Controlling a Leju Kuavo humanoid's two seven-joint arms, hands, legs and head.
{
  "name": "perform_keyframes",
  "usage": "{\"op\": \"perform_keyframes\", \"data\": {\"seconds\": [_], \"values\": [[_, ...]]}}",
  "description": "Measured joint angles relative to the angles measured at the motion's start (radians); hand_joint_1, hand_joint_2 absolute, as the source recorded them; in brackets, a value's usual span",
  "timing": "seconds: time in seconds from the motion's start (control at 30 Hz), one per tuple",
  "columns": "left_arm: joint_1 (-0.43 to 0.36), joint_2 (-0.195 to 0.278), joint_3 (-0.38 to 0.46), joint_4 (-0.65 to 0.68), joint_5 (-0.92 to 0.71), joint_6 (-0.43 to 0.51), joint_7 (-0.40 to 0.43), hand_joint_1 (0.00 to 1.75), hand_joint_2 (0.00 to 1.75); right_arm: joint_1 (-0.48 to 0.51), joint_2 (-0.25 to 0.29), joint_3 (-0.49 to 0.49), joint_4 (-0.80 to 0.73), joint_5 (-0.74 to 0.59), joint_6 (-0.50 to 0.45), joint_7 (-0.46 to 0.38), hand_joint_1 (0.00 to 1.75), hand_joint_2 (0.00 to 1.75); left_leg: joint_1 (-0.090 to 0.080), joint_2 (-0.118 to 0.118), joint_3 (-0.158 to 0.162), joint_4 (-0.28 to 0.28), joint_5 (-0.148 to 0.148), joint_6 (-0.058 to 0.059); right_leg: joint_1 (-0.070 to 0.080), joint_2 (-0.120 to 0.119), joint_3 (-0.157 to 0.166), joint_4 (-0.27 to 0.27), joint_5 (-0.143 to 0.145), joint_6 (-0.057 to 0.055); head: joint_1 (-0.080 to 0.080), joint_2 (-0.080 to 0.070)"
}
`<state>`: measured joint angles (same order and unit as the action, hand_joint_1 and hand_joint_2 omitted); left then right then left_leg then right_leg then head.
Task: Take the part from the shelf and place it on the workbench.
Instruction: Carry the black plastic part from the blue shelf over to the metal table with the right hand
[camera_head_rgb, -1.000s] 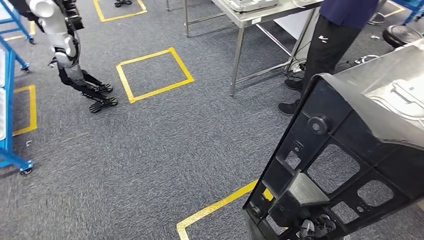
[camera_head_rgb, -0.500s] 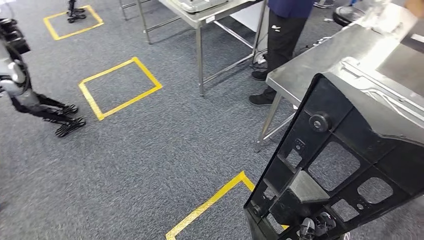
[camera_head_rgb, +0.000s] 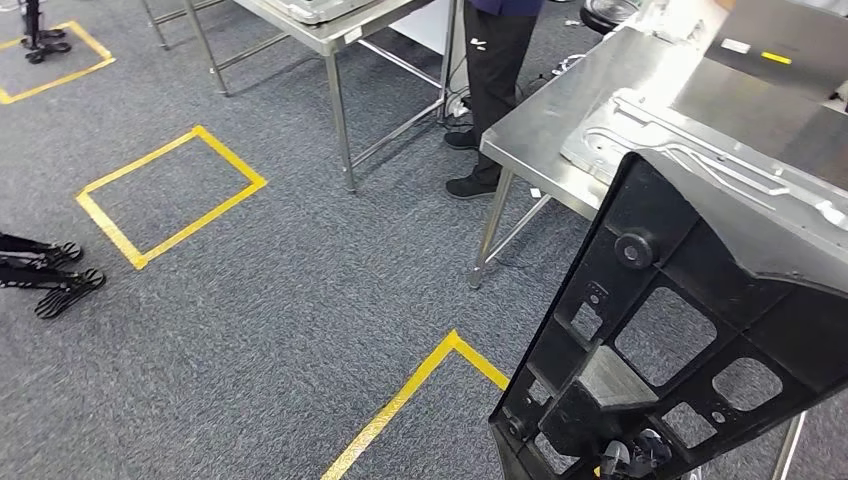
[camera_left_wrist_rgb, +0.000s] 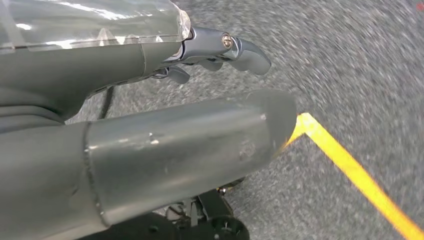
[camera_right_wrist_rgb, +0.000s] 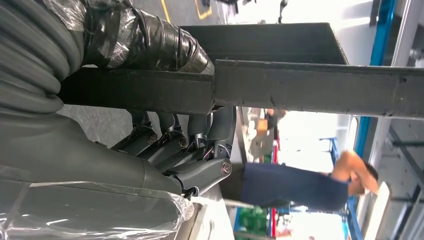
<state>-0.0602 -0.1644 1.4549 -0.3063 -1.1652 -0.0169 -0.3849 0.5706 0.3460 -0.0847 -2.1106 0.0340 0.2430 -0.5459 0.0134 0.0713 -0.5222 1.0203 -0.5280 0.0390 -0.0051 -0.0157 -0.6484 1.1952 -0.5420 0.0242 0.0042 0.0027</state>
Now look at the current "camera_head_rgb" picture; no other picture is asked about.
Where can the black tripod stand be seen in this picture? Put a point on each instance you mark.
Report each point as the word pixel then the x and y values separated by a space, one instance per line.
pixel 66 291
pixel 40 46

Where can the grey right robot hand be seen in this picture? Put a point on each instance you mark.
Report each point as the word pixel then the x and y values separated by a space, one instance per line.
pixel 639 457

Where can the stamped grey metal panel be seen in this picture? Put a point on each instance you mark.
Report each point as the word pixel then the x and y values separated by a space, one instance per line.
pixel 662 132

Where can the white power strip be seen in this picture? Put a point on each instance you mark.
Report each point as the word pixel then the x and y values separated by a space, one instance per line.
pixel 460 108

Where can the stainless steel workbench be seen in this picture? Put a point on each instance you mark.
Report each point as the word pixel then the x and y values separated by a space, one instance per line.
pixel 563 112

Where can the black round base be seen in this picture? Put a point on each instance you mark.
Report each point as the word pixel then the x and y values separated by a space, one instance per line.
pixel 596 20

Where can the black plastic plate frame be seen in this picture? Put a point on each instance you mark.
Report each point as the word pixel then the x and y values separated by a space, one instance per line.
pixel 662 199

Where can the stainless steel table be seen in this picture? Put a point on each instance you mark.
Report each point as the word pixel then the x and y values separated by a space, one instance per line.
pixel 311 33

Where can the person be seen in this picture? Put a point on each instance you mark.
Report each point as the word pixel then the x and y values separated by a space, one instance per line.
pixel 493 66

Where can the grey laptop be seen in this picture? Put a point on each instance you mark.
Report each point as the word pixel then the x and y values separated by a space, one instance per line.
pixel 782 33

